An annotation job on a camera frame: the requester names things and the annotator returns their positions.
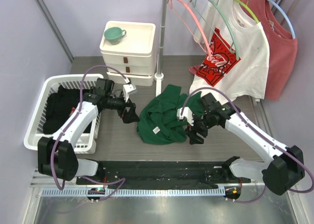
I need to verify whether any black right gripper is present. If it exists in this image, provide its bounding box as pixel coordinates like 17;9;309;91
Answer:
184;112;214;145

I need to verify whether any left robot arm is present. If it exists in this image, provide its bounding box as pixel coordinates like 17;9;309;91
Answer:
37;78;139;184

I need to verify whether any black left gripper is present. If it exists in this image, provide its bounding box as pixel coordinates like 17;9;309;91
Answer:
105;92;140;123

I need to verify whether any lime green hanger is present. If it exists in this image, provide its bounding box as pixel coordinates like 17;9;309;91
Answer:
234;0;260;24

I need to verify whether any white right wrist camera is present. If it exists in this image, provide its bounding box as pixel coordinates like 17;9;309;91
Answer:
177;107;194;126

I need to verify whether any white drawer unit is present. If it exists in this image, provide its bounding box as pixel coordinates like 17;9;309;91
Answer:
100;21;157;86

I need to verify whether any black t-shirt in basket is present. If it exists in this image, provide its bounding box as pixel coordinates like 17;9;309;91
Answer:
43;85;79;134

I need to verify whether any teal cup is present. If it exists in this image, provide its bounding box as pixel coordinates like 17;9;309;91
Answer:
104;26;127;45

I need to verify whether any white graphic t-shirt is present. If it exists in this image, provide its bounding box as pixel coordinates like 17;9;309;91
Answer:
189;0;270;100

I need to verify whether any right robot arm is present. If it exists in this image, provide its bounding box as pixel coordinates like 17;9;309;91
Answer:
177;93;305;195

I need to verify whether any mint green hanger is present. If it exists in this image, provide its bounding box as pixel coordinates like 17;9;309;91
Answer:
189;0;239;61

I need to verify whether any white laundry basket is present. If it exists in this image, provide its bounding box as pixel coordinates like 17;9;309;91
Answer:
24;74;101;154

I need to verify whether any red t-shirt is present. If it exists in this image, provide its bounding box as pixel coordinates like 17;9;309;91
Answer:
240;0;297;100

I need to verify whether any green t-shirt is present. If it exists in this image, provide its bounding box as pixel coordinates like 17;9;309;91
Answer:
136;84;204;146

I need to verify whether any perforated white cable duct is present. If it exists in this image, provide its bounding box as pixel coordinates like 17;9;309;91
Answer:
41;187;225;197

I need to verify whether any blue hanger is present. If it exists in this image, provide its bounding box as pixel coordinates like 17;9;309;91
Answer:
267;0;296;39

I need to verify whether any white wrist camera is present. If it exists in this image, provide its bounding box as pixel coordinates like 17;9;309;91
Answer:
177;107;194;126
122;81;137;102

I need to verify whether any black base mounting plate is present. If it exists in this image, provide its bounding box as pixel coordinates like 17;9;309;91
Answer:
76;160;252;188

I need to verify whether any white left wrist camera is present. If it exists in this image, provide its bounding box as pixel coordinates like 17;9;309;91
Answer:
122;81;137;102

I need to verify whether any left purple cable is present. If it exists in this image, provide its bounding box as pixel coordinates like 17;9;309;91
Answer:
50;64;131;201

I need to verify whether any pink hanger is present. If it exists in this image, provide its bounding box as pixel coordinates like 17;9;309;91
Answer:
167;0;212;57

